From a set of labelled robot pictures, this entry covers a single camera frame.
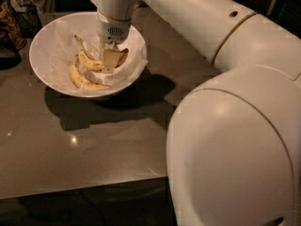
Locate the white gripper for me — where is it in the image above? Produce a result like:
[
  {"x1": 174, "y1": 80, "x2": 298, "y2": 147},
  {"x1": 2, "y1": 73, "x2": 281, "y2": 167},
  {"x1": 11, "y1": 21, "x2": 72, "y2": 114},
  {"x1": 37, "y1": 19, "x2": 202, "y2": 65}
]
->
[{"x1": 96, "y1": 10, "x2": 131, "y2": 73}]

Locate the yellow banana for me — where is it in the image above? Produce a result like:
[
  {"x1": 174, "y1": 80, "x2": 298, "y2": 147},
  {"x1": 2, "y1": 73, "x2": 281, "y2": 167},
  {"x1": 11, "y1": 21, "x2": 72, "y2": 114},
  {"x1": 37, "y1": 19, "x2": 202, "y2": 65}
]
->
[
  {"x1": 69, "y1": 56, "x2": 108, "y2": 90},
  {"x1": 74, "y1": 35, "x2": 129, "y2": 72}
]

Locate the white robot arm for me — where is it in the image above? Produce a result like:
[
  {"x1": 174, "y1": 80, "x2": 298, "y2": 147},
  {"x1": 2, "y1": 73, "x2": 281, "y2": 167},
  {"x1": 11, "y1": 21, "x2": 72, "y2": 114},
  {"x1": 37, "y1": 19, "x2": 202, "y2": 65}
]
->
[{"x1": 92, "y1": 0, "x2": 301, "y2": 226}]

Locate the white bowl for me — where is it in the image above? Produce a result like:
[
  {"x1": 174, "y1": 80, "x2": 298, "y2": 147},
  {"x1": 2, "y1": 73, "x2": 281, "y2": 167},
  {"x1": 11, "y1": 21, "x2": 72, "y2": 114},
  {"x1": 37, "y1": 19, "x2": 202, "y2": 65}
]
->
[{"x1": 28, "y1": 11, "x2": 149, "y2": 100}]

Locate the white paper liner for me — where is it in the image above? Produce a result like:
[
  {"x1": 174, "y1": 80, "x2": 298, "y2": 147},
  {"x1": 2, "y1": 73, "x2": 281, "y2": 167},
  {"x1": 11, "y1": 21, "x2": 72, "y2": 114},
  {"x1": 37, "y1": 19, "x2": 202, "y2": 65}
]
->
[{"x1": 33, "y1": 17, "x2": 148, "y2": 95}]

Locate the dark object at left edge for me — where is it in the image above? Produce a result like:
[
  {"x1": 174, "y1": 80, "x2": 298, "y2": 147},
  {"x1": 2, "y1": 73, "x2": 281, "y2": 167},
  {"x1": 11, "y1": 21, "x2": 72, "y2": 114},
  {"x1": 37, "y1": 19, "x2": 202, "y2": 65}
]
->
[{"x1": 0, "y1": 29, "x2": 22, "y2": 70}]

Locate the brown patterned object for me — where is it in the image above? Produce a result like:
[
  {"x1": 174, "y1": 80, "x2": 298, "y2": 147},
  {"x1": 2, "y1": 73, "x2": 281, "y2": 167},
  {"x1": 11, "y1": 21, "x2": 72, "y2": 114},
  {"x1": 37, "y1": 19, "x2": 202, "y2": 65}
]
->
[{"x1": 0, "y1": 1, "x2": 26, "y2": 50}]

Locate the black wire basket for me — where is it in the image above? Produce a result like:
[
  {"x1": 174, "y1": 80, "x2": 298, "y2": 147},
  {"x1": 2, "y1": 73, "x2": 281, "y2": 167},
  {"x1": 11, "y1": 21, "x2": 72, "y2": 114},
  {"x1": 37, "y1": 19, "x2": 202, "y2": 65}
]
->
[{"x1": 9, "y1": 0, "x2": 42, "y2": 38}]

